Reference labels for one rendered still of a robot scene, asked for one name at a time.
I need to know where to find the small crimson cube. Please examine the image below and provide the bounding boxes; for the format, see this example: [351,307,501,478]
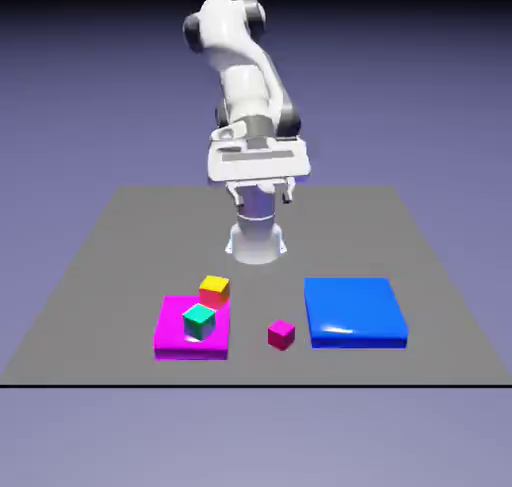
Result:
[267,319,297,352]

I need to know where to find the large blue box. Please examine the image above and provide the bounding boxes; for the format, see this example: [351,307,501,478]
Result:
[303,276,409,351]

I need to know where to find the small yellow cube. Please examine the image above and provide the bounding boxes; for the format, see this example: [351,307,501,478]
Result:
[198,275,231,311]

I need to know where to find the large magenta box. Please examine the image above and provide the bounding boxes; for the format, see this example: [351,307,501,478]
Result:
[153,293,232,362]

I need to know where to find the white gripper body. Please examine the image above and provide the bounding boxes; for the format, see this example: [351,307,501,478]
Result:
[206,136,312,185]

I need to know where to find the small teal cube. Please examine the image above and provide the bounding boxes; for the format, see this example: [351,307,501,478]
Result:
[182,303,217,342]

